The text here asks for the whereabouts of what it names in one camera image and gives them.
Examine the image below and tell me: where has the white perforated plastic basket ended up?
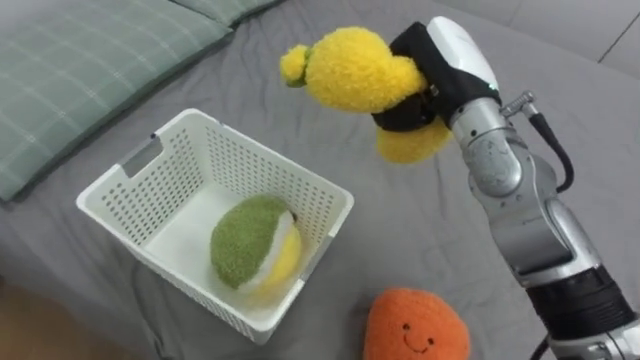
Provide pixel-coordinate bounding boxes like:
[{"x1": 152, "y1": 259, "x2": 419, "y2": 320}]
[{"x1": 75, "y1": 107, "x2": 356, "y2": 346}]

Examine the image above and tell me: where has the green checked pillow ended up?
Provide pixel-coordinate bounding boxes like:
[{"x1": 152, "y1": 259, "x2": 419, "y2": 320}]
[
  {"x1": 172, "y1": 0, "x2": 286, "y2": 28},
  {"x1": 0, "y1": 0, "x2": 235, "y2": 203}
]

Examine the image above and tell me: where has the green and yellow soft toy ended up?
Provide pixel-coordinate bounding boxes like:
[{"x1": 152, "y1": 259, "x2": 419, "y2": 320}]
[{"x1": 209, "y1": 194, "x2": 304, "y2": 297}]

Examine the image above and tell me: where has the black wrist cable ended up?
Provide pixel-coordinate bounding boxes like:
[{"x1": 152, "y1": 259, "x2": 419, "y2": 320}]
[{"x1": 500, "y1": 90, "x2": 576, "y2": 194}]

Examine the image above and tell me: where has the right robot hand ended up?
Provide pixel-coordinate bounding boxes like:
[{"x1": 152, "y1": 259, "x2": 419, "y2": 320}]
[{"x1": 371, "y1": 15, "x2": 502, "y2": 134}]

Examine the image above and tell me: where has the grey bed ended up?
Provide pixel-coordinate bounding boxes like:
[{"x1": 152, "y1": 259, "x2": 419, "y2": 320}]
[{"x1": 0, "y1": 0, "x2": 640, "y2": 360}]

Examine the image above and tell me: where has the yellow fruit soft toy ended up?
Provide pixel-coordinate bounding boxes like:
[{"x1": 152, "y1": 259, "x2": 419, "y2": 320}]
[{"x1": 279, "y1": 26, "x2": 454, "y2": 165}]

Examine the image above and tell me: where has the orange smiling soft toy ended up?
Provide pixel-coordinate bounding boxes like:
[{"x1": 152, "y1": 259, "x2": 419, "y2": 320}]
[{"x1": 363, "y1": 287, "x2": 472, "y2": 360}]

